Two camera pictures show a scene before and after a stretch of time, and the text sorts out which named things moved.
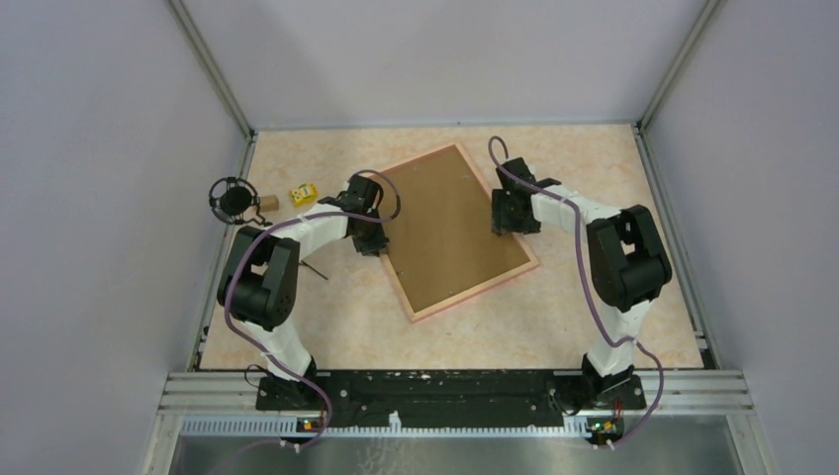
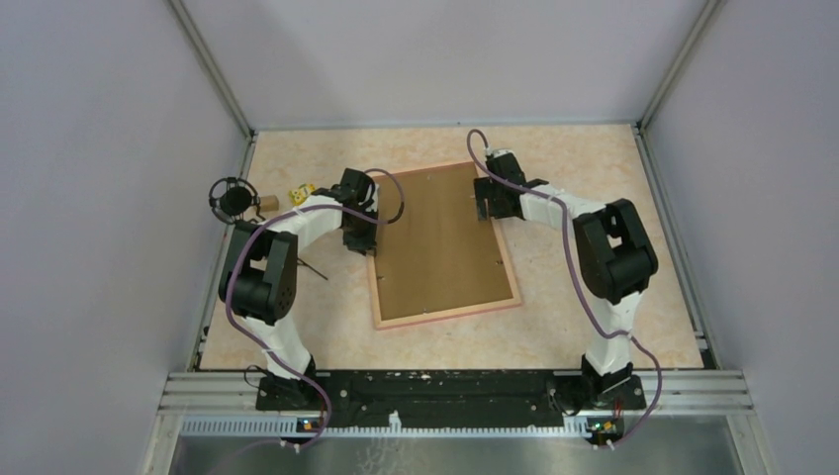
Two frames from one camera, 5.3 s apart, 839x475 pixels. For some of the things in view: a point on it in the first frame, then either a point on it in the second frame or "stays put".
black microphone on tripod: x=235 y=200 stays put
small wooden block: x=269 y=203 stays put
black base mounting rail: x=443 y=398 stays put
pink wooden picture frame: x=442 y=248 → x=513 y=303
